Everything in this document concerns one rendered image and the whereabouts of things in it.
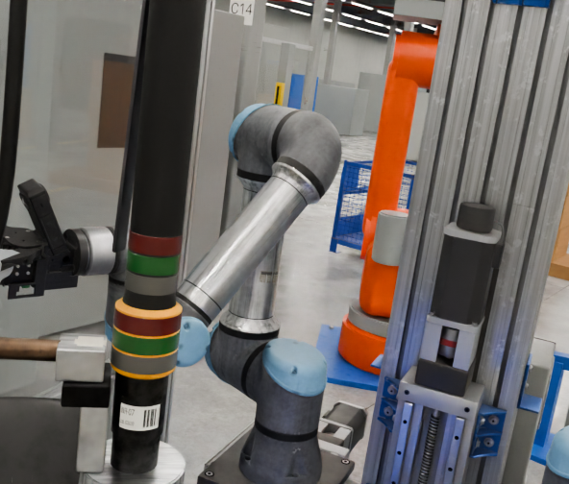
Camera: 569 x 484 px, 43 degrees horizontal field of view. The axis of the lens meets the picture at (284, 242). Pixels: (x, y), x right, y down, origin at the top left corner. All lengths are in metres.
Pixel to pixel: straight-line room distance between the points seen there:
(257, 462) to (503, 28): 0.84
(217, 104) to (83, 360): 4.73
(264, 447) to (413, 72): 3.37
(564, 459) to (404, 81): 3.48
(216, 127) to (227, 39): 0.60
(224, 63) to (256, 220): 4.09
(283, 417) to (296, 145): 0.47
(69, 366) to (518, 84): 0.96
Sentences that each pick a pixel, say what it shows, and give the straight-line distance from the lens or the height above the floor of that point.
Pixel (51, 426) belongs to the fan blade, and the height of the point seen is 1.41.
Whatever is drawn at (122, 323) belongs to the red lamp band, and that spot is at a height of 1.57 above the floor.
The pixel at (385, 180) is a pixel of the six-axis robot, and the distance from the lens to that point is 4.56.
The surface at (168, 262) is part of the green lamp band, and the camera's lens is 0.46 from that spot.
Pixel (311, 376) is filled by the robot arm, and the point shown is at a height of 1.24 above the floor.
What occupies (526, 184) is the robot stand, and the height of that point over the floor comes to 1.61.
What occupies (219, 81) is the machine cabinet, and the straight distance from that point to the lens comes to 5.16.
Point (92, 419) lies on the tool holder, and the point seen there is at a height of 1.51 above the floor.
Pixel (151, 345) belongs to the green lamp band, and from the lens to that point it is 0.47.
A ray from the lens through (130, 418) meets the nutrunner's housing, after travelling 0.49.
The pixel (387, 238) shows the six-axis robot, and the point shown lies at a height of 0.89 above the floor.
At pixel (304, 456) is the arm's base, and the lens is 1.32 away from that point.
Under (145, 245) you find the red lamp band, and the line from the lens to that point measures 0.45.
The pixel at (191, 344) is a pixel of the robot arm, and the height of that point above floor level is 1.34.
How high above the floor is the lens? 1.74
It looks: 13 degrees down
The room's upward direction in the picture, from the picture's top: 8 degrees clockwise
